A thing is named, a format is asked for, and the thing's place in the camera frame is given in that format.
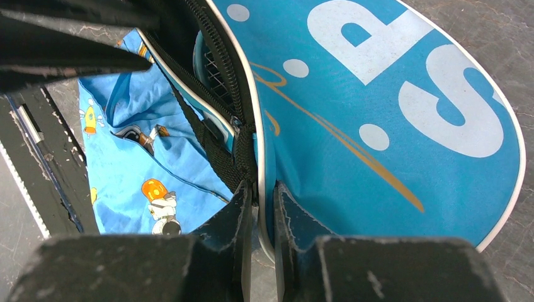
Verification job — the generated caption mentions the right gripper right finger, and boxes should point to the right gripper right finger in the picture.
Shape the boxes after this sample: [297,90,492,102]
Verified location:
[273,182,504,301]

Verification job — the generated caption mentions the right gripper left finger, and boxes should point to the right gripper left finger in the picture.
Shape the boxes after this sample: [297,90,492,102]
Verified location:
[7,181,253,301]

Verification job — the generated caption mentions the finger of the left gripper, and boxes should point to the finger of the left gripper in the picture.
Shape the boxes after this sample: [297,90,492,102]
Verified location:
[1,0,160,29]
[1,14,151,94]

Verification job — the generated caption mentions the blue badminton racket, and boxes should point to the blue badminton racket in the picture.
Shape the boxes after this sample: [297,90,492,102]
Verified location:
[193,31,234,111]

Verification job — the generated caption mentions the blue sport racket bag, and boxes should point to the blue sport racket bag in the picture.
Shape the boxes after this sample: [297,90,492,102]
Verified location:
[139,1,526,257]

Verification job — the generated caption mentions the blue astronaut print cloth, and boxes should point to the blue astronaut print cloth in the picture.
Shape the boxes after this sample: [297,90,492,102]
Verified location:
[77,29,234,237]

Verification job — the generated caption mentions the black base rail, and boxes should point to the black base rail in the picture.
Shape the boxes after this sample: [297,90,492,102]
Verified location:
[1,87,99,238]

